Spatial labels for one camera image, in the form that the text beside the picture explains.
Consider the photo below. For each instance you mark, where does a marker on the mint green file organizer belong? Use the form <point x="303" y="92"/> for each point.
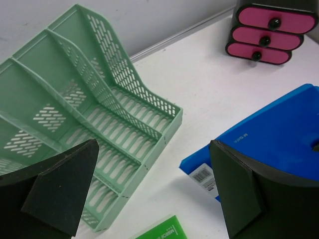
<point x="74" y="82"/>

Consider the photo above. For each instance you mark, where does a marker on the blue plastic folder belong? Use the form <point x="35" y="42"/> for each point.
<point x="283" y="134"/>

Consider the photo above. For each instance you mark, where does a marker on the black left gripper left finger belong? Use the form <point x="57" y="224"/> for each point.
<point x="46" y="200"/>

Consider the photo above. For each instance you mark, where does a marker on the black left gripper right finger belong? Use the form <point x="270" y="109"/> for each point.
<point x="261" y="202"/>

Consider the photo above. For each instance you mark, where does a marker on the green plastic folder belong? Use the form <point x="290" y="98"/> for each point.
<point x="168" y="229"/>

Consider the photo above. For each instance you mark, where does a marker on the black pink drawer box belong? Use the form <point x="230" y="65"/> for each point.
<point x="268" y="31"/>

